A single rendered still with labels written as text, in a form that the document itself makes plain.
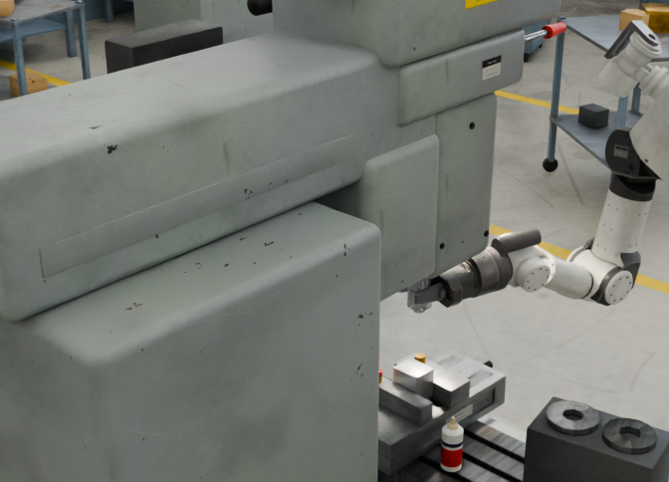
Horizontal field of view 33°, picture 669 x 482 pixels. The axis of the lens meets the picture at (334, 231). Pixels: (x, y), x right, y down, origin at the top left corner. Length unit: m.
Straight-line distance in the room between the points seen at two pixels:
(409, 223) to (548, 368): 2.53
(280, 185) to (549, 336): 3.03
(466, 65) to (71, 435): 0.87
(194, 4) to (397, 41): 4.77
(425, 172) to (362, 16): 0.29
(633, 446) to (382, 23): 0.81
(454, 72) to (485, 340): 2.72
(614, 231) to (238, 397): 1.13
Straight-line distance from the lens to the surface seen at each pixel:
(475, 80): 1.86
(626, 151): 2.31
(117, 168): 1.37
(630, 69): 2.16
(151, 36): 1.93
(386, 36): 1.66
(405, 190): 1.78
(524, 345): 4.44
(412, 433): 2.15
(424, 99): 1.76
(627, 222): 2.37
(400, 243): 1.81
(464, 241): 1.99
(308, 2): 1.75
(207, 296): 1.39
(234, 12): 6.58
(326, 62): 1.62
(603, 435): 1.96
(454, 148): 1.89
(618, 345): 4.51
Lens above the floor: 2.20
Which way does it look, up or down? 24 degrees down
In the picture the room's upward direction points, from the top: straight up
